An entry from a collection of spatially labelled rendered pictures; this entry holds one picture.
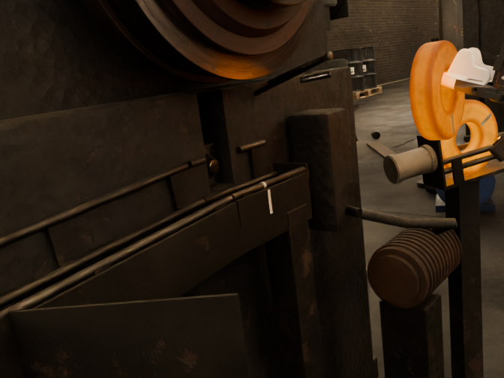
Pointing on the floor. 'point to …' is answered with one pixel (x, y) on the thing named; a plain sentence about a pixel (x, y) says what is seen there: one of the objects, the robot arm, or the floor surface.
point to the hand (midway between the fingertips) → (439, 79)
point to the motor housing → (413, 299)
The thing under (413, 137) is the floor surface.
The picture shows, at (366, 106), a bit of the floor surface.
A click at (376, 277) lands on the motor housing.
